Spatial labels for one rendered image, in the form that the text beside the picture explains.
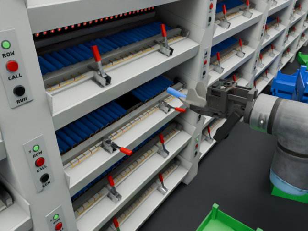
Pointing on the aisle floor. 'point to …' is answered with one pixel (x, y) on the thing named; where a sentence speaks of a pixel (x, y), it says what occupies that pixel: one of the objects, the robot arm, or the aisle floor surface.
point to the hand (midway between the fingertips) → (184, 99)
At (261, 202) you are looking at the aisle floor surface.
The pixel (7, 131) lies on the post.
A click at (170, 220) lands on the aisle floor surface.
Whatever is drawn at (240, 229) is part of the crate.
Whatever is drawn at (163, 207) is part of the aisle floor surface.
